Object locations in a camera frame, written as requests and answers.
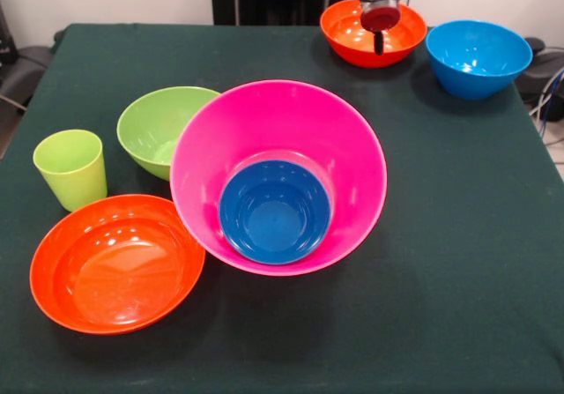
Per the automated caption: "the black equipment box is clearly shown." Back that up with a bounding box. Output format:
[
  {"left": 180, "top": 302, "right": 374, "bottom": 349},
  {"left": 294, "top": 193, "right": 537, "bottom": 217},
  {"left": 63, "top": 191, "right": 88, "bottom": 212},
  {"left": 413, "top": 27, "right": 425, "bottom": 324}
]
[{"left": 0, "top": 4, "right": 19, "bottom": 64}]

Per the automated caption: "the large pink bowl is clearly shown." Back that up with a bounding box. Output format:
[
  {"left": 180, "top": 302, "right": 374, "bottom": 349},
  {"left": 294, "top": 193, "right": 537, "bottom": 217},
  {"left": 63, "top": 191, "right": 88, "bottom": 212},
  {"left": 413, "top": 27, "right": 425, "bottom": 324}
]
[{"left": 169, "top": 79, "right": 389, "bottom": 277}]

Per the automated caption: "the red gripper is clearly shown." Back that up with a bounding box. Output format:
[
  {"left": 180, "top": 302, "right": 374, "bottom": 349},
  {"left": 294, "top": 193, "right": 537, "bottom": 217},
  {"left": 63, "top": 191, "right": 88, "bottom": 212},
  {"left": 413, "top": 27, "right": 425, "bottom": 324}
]
[{"left": 360, "top": 4, "right": 403, "bottom": 57}]

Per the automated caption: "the tangle of floor cables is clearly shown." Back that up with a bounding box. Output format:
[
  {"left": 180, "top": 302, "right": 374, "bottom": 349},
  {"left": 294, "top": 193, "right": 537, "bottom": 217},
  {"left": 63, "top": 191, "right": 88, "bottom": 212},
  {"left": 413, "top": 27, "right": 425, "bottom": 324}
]
[{"left": 526, "top": 45, "right": 564, "bottom": 139}]

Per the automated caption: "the small dark blue bowl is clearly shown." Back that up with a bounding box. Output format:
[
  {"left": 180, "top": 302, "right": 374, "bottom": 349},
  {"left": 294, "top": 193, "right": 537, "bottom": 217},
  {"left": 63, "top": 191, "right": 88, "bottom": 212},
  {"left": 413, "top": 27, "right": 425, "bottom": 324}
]
[{"left": 219, "top": 160, "right": 332, "bottom": 266}]

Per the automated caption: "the light blue bowl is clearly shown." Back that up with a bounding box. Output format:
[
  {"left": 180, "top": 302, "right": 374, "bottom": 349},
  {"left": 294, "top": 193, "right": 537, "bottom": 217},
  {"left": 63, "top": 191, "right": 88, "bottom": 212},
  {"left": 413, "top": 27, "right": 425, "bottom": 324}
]
[{"left": 425, "top": 19, "right": 534, "bottom": 101}]

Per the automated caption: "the black pedestal foot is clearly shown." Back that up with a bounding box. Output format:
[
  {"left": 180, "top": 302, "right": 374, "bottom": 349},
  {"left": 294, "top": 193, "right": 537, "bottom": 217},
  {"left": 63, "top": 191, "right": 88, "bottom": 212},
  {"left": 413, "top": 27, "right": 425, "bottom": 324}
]
[
  {"left": 0, "top": 45, "right": 54, "bottom": 104},
  {"left": 519, "top": 36, "right": 564, "bottom": 102}
]

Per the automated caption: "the green bowl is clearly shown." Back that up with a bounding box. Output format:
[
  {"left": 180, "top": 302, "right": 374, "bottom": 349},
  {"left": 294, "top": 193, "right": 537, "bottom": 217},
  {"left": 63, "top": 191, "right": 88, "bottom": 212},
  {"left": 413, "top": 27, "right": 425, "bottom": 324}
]
[{"left": 115, "top": 85, "right": 221, "bottom": 182}]

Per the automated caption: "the red-orange bowl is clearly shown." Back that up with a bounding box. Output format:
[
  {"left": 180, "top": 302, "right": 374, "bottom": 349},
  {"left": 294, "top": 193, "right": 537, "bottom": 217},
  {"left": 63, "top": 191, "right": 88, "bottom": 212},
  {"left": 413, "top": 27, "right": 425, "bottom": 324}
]
[
  {"left": 29, "top": 194, "right": 207, "bottom": 336},
  {"left": 319, "top": 0, "right": 428, "bottom": 70}
]

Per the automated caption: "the dark green table cloth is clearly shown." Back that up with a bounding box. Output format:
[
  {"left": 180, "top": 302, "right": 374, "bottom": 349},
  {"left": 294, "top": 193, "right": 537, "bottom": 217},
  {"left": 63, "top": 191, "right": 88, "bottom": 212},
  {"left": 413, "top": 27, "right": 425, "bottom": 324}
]
[{"left": 0, "top": 22, "right": 564, "bottom": 394}]

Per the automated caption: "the light green cup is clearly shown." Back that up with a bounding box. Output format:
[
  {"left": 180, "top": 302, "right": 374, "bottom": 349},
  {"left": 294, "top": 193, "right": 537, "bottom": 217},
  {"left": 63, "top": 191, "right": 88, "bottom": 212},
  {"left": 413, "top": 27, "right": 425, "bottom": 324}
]
[{"left": 32, "top": 129, "right": 108, "bottom": 213}]

